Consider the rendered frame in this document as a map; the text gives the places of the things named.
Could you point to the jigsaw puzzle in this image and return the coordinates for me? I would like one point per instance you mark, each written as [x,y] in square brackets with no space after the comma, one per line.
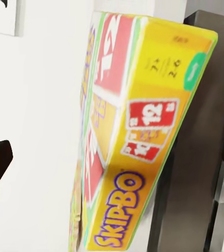
[75,208]

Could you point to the desk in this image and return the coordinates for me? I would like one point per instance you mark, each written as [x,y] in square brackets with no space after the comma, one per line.
[186,210]

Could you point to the board game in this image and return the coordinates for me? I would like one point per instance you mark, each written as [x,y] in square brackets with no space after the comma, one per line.
[140,75]

